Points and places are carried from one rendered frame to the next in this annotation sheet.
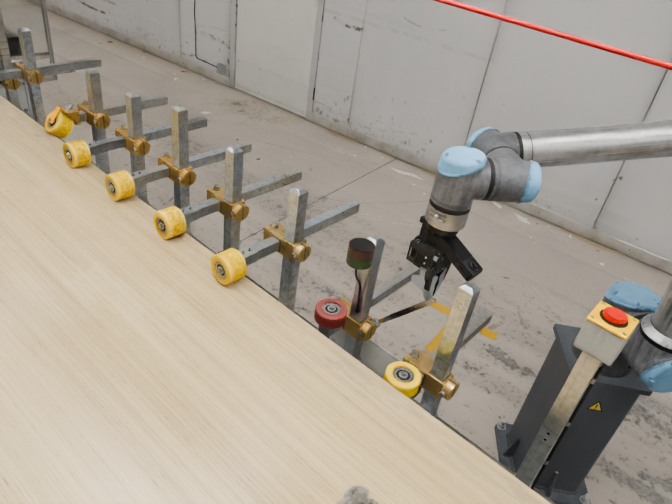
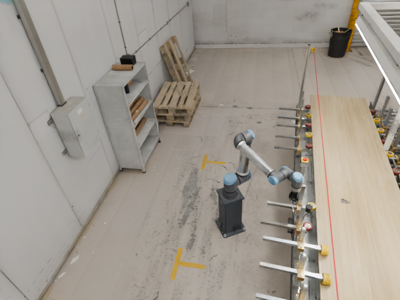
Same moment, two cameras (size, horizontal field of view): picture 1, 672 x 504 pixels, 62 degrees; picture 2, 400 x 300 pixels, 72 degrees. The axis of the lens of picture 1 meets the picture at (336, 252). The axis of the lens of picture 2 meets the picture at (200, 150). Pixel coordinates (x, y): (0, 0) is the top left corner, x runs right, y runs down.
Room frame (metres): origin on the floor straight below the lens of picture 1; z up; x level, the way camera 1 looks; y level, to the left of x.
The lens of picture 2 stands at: (2.38, 1.17, 3.04)
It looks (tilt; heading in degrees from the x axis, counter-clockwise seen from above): 37 degrees down; 252
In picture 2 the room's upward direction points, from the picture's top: 5 degrees counter-clockwise
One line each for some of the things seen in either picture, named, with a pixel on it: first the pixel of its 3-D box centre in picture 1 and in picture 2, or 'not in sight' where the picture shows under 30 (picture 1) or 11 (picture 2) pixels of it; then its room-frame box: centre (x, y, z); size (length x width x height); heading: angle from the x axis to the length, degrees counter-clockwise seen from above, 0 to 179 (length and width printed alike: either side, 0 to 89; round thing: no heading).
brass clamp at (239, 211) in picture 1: (227, 203); (300, 271); (1.39, 0.34, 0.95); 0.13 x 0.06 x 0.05; 53
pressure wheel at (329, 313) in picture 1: (328, 324); (306, 228); (1.05, -0.01, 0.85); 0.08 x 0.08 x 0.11
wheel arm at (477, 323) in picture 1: (444, 353); (289, 206); (1.03, -0.31, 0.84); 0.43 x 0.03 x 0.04; 143
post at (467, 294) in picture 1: (442, 366); (300, 201); (0.93, -0.28, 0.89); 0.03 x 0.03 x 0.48; 53
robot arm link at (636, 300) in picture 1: (627, 314); (230, 181); (1.38, -0.92, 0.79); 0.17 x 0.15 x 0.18; 12
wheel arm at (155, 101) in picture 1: (123, 107); not in sight; (1.95, 0.87, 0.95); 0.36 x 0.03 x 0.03; 143
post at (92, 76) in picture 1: (99, 135); not in sight; (1.82, 0.92, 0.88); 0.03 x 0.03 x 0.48; 53
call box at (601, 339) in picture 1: (604, 334); (304, 162); (0.77, -0.49, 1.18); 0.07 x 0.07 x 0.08; 53
